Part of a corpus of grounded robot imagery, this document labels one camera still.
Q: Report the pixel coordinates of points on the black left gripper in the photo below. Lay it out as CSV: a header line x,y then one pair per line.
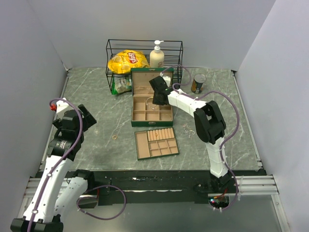
x,y
89,120

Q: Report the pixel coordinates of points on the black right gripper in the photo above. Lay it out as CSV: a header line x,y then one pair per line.
x,y
155,101

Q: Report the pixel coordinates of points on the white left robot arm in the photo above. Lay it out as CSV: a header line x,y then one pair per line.
x,y
49,206

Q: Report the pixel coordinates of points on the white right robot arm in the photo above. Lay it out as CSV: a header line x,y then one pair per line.
x,y
209,122

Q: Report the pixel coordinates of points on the green jewelry box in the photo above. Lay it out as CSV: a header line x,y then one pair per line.
x,y
144,113

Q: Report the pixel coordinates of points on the green jewelry tray insert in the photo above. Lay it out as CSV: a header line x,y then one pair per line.
x,y
158,143

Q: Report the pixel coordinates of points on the cream lotion pump bottle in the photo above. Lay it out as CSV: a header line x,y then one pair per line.
x,y
157,56

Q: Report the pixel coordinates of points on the yellow food can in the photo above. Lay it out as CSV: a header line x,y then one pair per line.
x,y
198,82

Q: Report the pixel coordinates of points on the green snack bag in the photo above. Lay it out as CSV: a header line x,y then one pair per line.
x,y
121,85

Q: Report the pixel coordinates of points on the yellow chips bag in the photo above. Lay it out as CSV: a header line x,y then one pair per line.
x,y
125,60

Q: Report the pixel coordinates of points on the black wire rack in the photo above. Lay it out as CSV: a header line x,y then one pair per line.
x,y
173,55

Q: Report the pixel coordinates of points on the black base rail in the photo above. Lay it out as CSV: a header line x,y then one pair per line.
x,y
157,186

